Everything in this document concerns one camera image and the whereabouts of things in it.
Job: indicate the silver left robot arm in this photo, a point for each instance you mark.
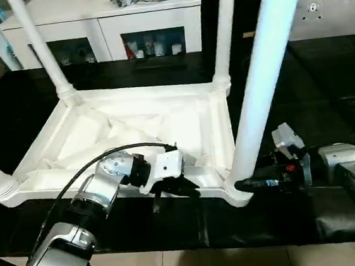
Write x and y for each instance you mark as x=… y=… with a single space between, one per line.
x=106 y=178

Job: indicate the red bottle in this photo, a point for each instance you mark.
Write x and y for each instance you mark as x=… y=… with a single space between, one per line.
x=129 y=50

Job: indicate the black cabinet gold label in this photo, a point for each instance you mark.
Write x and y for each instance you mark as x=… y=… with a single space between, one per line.
x=245 y=8

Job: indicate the white cabinet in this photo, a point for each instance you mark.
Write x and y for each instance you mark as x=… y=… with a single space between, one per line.
x=105 y=20

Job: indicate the light blue hanging strip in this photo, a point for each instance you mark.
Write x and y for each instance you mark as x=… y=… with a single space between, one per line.
x=6 y=49

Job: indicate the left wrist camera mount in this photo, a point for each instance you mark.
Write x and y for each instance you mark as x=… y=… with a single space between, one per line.
x=168 y=167

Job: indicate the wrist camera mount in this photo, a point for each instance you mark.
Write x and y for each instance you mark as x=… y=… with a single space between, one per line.
x=287 y=135
x=168 y=167

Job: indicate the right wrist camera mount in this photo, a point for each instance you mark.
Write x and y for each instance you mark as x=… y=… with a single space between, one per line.
x=287 y=135

